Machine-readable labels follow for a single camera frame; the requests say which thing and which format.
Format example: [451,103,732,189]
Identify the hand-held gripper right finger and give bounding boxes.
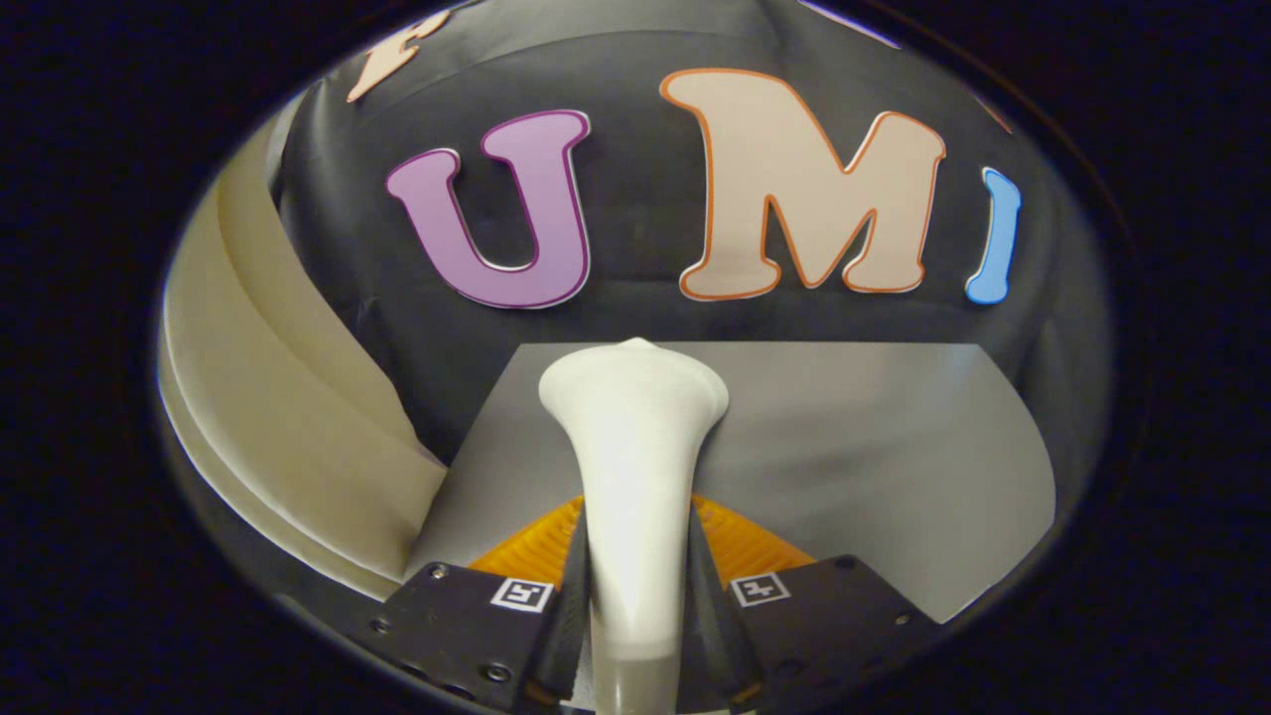
[685,494,939,709]

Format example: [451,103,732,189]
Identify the white garment steamer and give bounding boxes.
[538,338,731,715]

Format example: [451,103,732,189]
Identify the black backdrop cloth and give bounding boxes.
[179,0,1113,617]

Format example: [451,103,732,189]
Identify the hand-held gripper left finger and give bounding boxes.
[362,494,594,712]

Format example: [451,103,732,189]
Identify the white cabinet with grey top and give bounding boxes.
[407,343,1057,625]

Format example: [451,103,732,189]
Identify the cream button-up shirt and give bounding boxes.
[159,119,448,602]

